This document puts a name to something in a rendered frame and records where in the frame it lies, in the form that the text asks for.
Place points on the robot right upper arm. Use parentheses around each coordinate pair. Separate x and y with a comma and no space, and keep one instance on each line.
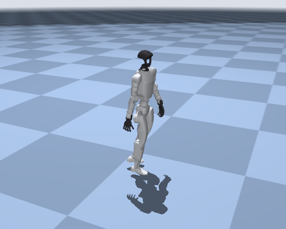
(136,80)

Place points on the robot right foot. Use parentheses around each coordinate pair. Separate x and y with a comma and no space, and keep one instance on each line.
(139,171)

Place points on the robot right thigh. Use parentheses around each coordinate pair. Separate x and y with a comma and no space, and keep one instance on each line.
(142,128)

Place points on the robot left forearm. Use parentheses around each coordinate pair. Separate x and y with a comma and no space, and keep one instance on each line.
(157,96)

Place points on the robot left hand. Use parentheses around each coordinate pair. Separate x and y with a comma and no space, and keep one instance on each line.
(161,109)

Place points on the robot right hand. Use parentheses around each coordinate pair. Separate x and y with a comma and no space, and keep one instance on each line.
(128,124)

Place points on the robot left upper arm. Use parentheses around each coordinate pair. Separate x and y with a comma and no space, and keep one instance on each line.
(155,85)

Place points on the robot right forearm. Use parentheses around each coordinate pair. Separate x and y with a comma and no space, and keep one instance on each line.
(131,106)

